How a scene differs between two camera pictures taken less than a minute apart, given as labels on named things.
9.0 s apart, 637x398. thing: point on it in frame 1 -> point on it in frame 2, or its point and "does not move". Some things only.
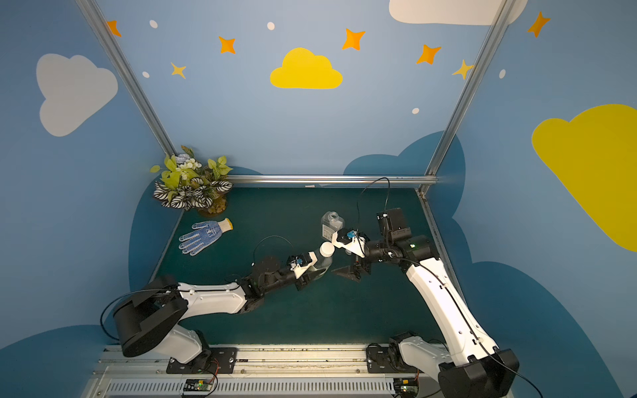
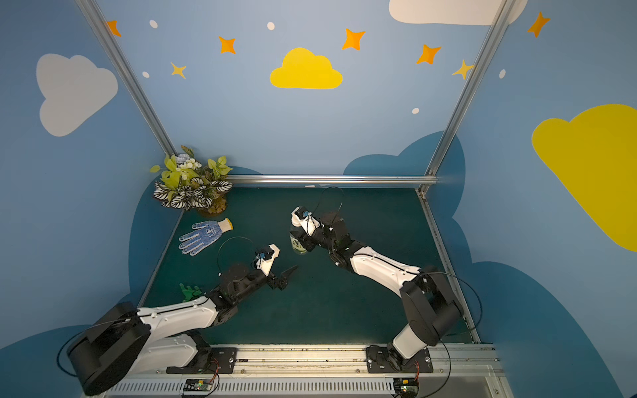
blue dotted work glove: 203,235 does not move
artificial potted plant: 186,184 does not move
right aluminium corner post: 500,20 does not move
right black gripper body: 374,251 -> 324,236
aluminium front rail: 255,373 does not move
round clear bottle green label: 323,263 -> 297,246
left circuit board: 197,385 does not move
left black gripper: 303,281 -> 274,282
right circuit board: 406,386 does not move
